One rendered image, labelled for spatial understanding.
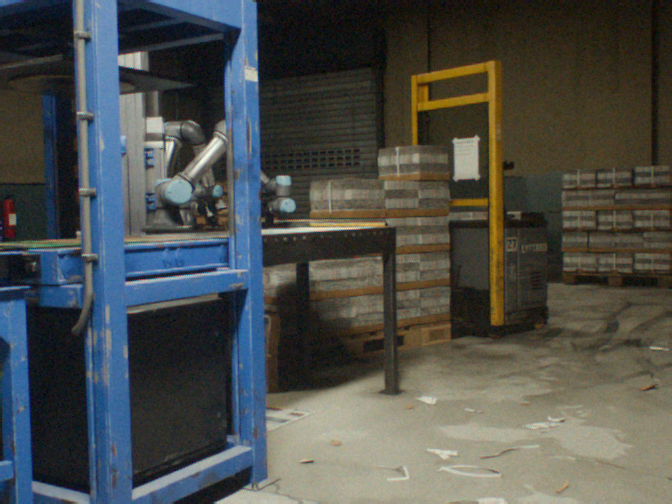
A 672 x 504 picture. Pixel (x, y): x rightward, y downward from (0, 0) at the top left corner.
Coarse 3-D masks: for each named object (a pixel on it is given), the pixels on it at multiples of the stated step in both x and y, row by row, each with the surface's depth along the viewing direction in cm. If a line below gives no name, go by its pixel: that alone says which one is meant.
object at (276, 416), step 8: (272, 408) 359; (280, 408) 359; (288, 408) 358; (296, 408) 358; (272, 416) 345; (280, 416) 345; (288, 416) 344; (296, 416) 344; (304, 416) 345; (272, 424) 332; (280, 424) 332
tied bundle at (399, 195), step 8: (384, 184) 494; (392, 184) 496; (400, 184) 501; (408, 184) 505; (416, 184) 511; (384, 192) 495; (392, 192) 497; (400, 192) 502; (408, 192) 507; (416, 192) 511; (392, 200) 496; (400, 200) 501; (408, 200) 505; (416, 200) 510; (392, 208) 497; (400, 208) 501; (408, 208) 506; (416, 208) 511; (408, 216) 506
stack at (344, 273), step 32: (288, 224) 443; (416, 224) 512; (416, 256) 512; (288, 288) 444; (320, 288) 460; (352, 288) 476; (416, 288) 513; (288, 320) 446; (320, 320) 461; (352, 320) 477; (288, 352) 445; (320, 352) 490; (352, 352) 477
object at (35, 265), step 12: (0, 252) 200; (12, 252) 198; (24, 252) 201; (0, 264) 201; (12, 264) 203; (24, 264) 204; (36, 264) 204; (0, 276) 201; (12, 276) 203; (24, 276) 206; (36, 276) 209; (0, 288) 198; (12, 288) 198; (24, 288) 201
